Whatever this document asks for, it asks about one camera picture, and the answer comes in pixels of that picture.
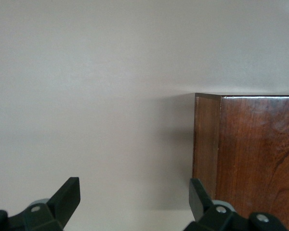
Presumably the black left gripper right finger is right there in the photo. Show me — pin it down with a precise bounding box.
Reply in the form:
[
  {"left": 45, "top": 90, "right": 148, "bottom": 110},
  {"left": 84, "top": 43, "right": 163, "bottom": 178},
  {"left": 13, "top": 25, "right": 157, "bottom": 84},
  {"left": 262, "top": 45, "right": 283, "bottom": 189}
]
[{"left": 183, "top": 178, "right": 289, "bottom": 231}]

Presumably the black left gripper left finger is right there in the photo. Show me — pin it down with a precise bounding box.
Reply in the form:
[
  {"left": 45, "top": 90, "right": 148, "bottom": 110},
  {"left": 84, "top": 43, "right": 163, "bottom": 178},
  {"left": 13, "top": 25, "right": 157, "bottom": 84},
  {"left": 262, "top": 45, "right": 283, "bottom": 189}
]
[{"left": 0, "top": 177, "right": 81, "bottom": 231}]

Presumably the dark brown wooden cabinet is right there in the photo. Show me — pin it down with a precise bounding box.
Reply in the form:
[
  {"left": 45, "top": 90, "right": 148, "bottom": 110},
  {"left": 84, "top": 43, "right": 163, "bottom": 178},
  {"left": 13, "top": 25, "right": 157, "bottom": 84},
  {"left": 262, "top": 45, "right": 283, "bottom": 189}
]
[{"left": 192, "top": 92, "right": 289, "bottom": 231}]

